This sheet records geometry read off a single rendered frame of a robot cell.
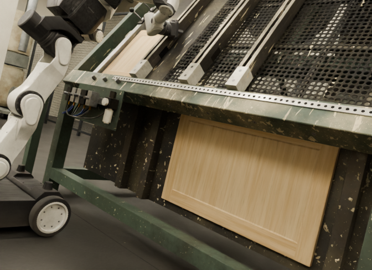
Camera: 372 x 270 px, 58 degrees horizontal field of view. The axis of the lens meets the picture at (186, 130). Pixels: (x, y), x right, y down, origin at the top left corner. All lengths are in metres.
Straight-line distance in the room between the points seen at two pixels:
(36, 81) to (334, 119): 1.41
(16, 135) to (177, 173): 0.86
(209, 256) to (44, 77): 1.21
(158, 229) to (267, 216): 0.53
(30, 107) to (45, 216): 0.55
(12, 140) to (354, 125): 1.54
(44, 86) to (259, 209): 1.25
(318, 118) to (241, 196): 0.59
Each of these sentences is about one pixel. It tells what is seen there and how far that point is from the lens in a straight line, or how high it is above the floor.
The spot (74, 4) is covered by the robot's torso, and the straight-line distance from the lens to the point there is 1.95.
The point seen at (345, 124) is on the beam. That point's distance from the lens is 1.28.
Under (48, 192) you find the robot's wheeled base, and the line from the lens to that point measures 1.86.
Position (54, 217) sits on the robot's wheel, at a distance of 1.87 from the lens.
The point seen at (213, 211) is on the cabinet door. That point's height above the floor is 0.30.
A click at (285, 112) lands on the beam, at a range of 1.36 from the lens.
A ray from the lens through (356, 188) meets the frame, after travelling 1.45.
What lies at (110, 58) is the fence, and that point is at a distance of 2.48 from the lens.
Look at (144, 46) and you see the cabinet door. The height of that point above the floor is 1.16.
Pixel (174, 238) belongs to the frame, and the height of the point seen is 0.17.
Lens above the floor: 0.70
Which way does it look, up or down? 1 degrees down
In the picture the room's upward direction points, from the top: 13 degrees clockwise
